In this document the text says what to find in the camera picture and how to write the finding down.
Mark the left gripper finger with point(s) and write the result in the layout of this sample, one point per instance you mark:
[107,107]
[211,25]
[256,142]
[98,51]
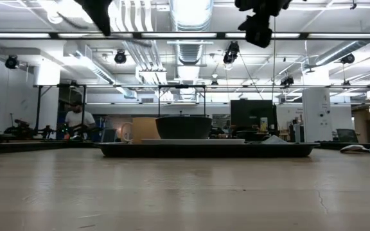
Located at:
[98,13]

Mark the white napkin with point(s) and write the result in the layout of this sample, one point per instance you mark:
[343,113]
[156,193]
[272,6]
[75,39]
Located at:
[274,140]

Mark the black bowl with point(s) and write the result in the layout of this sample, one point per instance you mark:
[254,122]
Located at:
[183,128]

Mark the white round plate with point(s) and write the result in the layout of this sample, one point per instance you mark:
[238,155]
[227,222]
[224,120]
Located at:
[204,141]

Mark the black background robot arm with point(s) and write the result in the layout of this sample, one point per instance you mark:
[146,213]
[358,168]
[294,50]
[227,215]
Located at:
[21,130]

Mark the black rectangular serving tray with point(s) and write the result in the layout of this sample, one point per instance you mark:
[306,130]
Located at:
[204,150]

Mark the black overhead light bar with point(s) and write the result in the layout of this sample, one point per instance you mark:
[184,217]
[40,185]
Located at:
[137,35]

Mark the black ceiling spotlight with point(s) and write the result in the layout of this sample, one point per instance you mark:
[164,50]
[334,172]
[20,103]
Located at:
[347,58]
[11,62]
[120,57]
[231,53]
[287,81]

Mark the white square pillar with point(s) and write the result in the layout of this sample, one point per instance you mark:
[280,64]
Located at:
[47,73]
[316,115]

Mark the black computer monitor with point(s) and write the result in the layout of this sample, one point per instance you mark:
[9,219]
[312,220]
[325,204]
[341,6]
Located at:
[249,112]

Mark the person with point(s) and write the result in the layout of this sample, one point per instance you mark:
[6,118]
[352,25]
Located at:
[75,119]

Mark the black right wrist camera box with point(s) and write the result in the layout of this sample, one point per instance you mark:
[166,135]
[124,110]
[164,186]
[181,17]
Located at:
[259,32]

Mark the silver ceiling air duct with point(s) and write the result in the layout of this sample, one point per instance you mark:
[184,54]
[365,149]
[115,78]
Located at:
[189,51]

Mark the black metal frame stand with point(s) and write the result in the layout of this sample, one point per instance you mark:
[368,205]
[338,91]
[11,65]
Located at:
[38,109]
[181,86]

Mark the black table edge rail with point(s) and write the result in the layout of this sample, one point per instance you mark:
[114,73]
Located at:
[27,147]

